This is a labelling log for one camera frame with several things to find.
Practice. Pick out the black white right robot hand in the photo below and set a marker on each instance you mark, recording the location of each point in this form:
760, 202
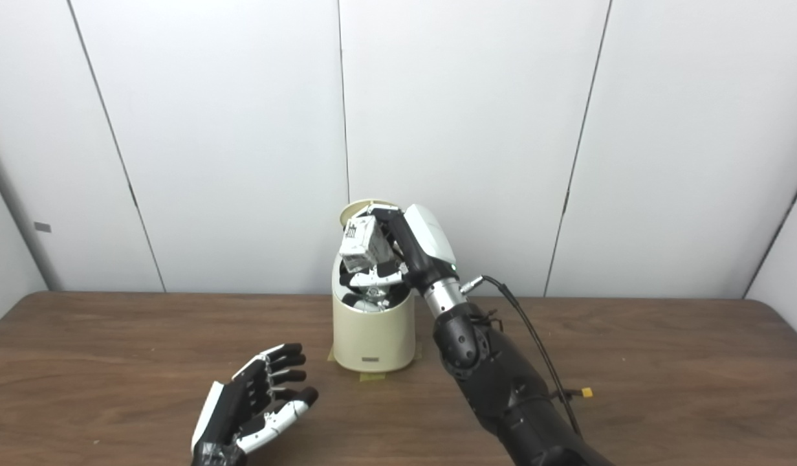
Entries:
424, 246

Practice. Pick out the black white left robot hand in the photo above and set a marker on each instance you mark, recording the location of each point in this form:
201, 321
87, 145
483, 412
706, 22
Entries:
233, 408

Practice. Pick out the small white green milk carton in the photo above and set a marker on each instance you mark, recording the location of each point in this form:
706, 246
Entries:
365, 243

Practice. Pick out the round cream bin lid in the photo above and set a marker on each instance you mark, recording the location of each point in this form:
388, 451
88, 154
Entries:
353, 208

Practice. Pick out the cream-colored bin body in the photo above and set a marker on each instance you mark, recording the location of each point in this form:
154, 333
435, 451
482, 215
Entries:
372, 336

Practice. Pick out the grey wall tape mark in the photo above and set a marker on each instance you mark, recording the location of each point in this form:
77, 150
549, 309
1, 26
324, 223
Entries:
43, 227

